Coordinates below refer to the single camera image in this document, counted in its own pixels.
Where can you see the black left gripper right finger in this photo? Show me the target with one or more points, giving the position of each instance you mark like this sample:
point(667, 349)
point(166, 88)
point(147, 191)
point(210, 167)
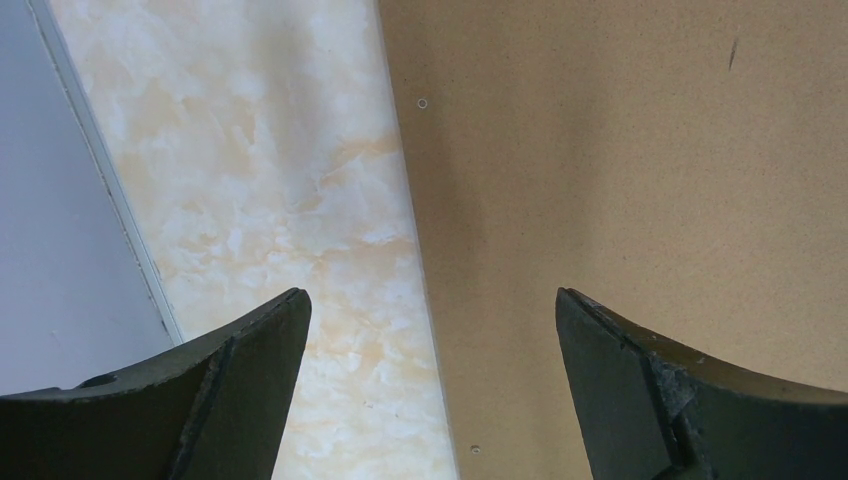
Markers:
point(650, 407)

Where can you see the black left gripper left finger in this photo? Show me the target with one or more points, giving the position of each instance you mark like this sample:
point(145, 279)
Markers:
point(212, 408)

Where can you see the brown backing board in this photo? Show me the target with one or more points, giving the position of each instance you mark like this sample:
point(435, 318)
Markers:
point(683, 163)

